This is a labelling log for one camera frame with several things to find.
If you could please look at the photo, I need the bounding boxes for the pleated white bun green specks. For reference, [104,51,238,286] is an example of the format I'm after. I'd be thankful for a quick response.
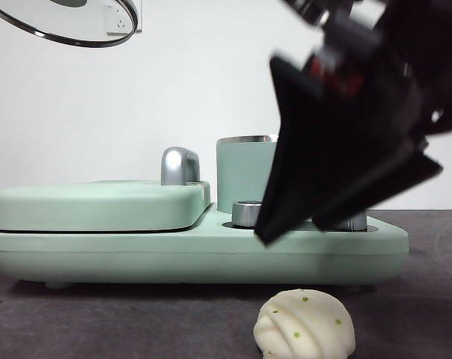
[253,288,357,359]

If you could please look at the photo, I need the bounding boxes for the glass lid with green knob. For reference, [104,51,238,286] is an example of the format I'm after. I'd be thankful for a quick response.
[0,0,141,49]

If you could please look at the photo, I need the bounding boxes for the silver control knob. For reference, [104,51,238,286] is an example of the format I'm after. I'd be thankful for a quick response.
[231,200,266,228]
[332,213,368,231]

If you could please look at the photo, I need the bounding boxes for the mint green steel-lined saucepan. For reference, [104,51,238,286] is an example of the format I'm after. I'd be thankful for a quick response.
[216,135,282,215]

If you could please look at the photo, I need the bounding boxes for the mint green breakfast machine base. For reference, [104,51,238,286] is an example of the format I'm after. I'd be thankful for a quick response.
[0,209,410,291]

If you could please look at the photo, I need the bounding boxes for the mint green griddle cover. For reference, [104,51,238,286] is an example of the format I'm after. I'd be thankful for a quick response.
[0,179,212,232]

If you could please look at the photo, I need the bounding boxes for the silver griddle cover handle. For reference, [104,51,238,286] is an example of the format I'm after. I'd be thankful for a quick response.
[160,147,201,187]

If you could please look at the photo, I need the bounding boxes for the white wall socket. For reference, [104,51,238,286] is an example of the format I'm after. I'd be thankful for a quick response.
[105,4,143,35]

